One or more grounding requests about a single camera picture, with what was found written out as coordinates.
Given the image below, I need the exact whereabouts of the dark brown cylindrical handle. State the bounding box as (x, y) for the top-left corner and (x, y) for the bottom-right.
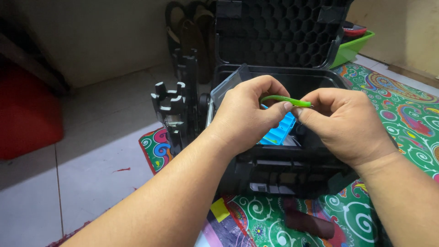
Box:
(283, 198), (336, 240)

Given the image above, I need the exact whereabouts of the yellow sticker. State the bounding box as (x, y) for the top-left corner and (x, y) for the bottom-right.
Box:
(210, 198), (231, 223)

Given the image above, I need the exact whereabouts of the red and black object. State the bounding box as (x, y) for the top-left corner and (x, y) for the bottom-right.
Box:
(342, 21), (367, 44)

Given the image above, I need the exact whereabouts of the blue plastic lure tray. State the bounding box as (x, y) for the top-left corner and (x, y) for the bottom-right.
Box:
(258, 104), (297, 146)

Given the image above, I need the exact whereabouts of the black plastic rod holder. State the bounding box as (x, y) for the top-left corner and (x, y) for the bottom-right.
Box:
(150, 48), (210, 158)

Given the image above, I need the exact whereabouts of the person's left hand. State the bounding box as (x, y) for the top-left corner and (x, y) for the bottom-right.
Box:
(209, 75), (294, 156)

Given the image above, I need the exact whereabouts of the green plastic basin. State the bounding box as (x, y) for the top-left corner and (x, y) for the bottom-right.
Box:
(330, 30), (376, 69)

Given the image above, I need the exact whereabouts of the colourful paisley floor mat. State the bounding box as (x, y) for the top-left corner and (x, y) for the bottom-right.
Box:
(139, 62), (439, 247)

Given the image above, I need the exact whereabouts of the black plastic tackle box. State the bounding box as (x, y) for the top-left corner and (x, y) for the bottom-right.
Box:
(205, 0), (361, 199)

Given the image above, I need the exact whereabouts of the red plastic container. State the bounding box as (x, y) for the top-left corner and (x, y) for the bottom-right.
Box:
(0, 56), (64, 161)

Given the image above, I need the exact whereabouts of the green soft worm lure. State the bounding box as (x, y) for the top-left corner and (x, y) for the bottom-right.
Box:
(260, 95), (313, 108)

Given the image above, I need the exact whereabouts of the clear plastic organizer case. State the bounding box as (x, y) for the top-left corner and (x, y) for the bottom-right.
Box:
(210, 63), (254, 110)

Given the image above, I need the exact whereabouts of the pair of dark sandals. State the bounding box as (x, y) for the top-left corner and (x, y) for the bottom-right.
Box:
(165, 0), (217, 85)

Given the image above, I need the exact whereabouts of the person's right hand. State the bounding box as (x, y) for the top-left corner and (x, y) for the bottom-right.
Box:
(292, 87), (399, 169)

